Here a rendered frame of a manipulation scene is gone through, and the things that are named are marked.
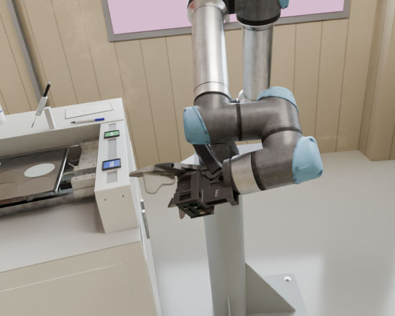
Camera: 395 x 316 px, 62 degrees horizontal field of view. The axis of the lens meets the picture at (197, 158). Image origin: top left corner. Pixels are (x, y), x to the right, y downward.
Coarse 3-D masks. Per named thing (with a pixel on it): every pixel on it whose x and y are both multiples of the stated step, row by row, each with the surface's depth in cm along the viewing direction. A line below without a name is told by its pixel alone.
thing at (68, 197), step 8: (72, 192) 109; (32, 200) 107; (40, 200) 106; (48, 200) 107; (56, 200) 108; (64, 200) 108; (72, 200) 109; (80, 200) 110; (0, 208) 104; (8, 208) 105; (16, 208) 106; (24, 208) 106; (32, 208) 107; (40, 208) 107; (0, 216) 106
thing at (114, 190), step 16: (112, 128) 130; (112, 144) 115; (128, 144) 134; (128, 160) 106; (96, 176) 94; (112, 176) 94; (128, 176) 92; (96, 192) 87; (112, 192) 88; (128, 192) 89; (112, 208) 90; (128, 208) 91; (112, 224) 92; (128, 224) 93
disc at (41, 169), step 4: (40, 164) 119; (44, 164) 119; (48, 164) 119; (52, 164) 118; (32, 168) 117; (36, 168) 116; (40, 168) 116; (44, 168) 116; (48, 168) 116; (52, 168) 115; (24, 172) 114; (28, 172) 114; (32, 172) 114; (36, 172) 113; (40, 172) 113; (44, 172) 113; (48, 172) 113; (28, 176) 111; (32, 176) 111; (36, 176) 111
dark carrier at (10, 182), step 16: (0, 160) 126; (16, 160) 125; (32, 160) 123; (48, 160) 122; (0, 176) 114; (16, 176) 113; (48, 176) 110; (0, 192) 103; (16, 192) 102; (32, 192) 101
